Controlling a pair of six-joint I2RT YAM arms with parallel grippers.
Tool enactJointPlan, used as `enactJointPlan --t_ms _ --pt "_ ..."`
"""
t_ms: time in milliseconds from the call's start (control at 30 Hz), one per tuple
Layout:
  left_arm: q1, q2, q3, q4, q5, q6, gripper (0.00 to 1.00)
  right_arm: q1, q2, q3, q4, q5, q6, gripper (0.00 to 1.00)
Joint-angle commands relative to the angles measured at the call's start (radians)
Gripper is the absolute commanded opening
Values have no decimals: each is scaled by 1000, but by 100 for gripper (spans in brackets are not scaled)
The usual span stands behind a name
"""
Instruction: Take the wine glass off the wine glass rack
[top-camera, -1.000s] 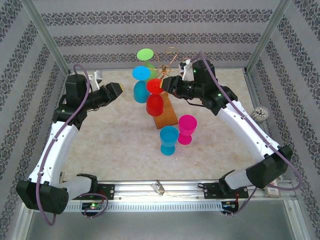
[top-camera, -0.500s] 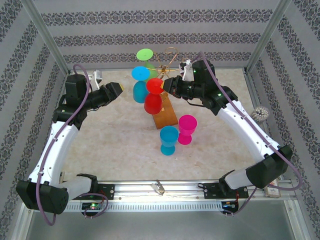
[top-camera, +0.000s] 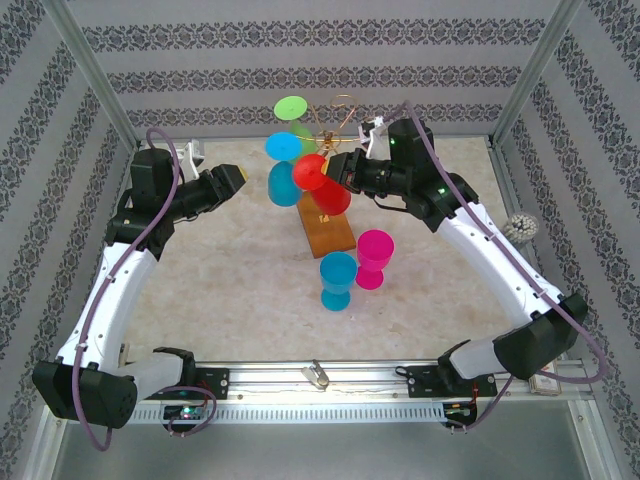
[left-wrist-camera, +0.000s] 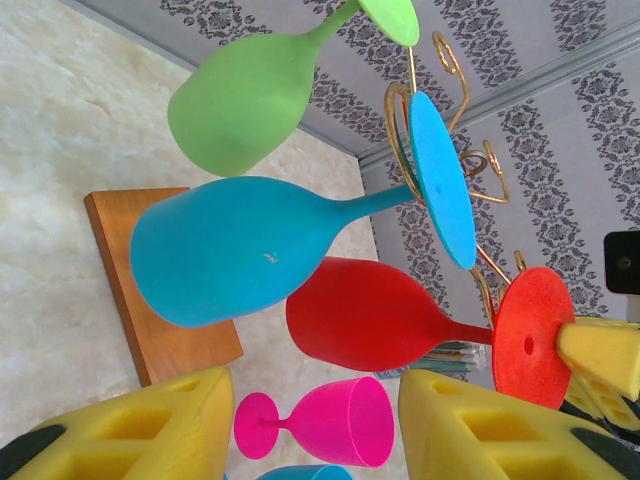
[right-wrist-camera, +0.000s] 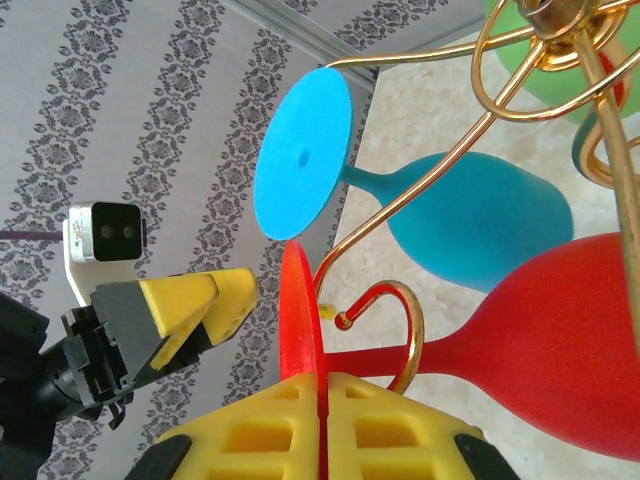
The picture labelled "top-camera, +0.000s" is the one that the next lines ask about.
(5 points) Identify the red wine glass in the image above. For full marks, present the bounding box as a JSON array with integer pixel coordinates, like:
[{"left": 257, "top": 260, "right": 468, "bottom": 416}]
[{"left": 292, "top": 153, "right": 353, "bottom": 217}]

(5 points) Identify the blue wine glass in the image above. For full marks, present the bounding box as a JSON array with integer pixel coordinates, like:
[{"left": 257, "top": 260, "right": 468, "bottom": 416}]
[
  {"left": 319, "top": 251, "right": 359, "bottom": 313},
  {"left": 264, "top": 131, "right": 304, "bottom": 209}
]

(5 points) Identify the gold wire rack wooden base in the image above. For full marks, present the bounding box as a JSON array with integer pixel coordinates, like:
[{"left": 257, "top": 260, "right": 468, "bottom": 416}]
[{"left": 297, "top": 94, "right": 366, "bottom": 259}]

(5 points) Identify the pink wine glass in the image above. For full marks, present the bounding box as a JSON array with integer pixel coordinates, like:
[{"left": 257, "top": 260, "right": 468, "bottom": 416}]
[{"left": 354, "top": 229, "right": 396, "bottom": 291}]

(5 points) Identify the green wine glass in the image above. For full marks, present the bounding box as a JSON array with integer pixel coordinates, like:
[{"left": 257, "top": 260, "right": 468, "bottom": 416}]
[{"left": 273, "top": 96, "right": 320, "bottom": 157}]

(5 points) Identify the clear jar of sticks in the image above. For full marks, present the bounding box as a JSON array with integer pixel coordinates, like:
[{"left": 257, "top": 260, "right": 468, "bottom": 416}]
[{"left": 502, "top": 212, "right": 541, "bottom": 246}]

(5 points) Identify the metal clip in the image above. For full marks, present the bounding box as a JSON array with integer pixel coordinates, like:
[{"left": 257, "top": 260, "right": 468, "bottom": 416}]
[{"left": 301, "top": 359, "right": 331, "bottom": 389}]

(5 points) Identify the left circuit board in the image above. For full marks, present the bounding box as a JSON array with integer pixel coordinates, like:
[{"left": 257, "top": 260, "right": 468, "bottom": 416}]
[{"left": 162, "top": 405, "right": 207, "bottom": 421}]

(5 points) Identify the playing card box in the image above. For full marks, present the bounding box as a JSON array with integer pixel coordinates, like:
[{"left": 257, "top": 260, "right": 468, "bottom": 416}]
[{"left": 528, "top": 372, "right": 561, "bottom": 397}]

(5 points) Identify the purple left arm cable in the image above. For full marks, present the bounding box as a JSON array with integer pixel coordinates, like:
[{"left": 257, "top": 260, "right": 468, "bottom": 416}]
[{"left": 72, "top": 127, "right": 217, "bottom": 451}]

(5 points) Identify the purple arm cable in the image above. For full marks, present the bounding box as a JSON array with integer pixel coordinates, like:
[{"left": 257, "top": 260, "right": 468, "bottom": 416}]
[
  {"left": 402, "top": 99, "right": 609, "bottom": 435},
  {"left": 72, "top": 127, "right": 217, "bottom": 451}
]

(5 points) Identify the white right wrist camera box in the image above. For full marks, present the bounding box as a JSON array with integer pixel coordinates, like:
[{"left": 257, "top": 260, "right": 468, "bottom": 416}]
[{"left": 357, "top": 115, "right": 389, "bottom": 157}]

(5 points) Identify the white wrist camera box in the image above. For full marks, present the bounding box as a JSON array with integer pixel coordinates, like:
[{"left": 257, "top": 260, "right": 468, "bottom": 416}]
[
  {"left": 357, "top": 115, "right": 389, "bottom": 157},
  {"left": 172, "top": 141, "right": 205, "bottom": 174}
]

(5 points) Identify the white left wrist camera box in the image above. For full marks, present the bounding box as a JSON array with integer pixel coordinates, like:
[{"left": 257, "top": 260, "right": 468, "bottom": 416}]
[{"left": 172, "top": 141, "right": 205, "bottom": 174}]

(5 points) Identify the aluminium frame post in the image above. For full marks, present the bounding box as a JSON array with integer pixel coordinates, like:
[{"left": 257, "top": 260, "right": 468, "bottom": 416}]
[
  {"left": 39, "top": 0, "right": 144, "bottom": 154},
  {"left": 489, "top": 0, "right": 586, "bottom": 149}
]

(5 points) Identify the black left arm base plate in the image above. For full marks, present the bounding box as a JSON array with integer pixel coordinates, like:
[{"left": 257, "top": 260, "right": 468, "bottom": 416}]
[{"left": 140, "top": 367, "right": 231, "bottom": 401}]

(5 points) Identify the aluminium mounting rail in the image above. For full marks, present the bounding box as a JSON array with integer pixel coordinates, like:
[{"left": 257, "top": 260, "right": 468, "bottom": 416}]
[{"left": 47, "top": 358, "right": 597, "bottom": 407}]

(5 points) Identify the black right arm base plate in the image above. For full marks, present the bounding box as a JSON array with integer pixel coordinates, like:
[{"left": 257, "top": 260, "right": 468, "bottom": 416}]
[{"left": 405, "top": 364, "right": 499, "bottom": 400}]

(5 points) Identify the slotted grey cable duct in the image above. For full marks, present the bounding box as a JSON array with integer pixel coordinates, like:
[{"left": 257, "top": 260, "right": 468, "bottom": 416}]
[{"left": 67, "top": 403, "right": 447, "bottom": 424}]

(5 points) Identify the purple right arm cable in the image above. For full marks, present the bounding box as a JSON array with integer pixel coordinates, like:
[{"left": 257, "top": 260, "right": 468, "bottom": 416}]
[{"left": 402, "top": 99, "right": 609, "bottom": 435}]

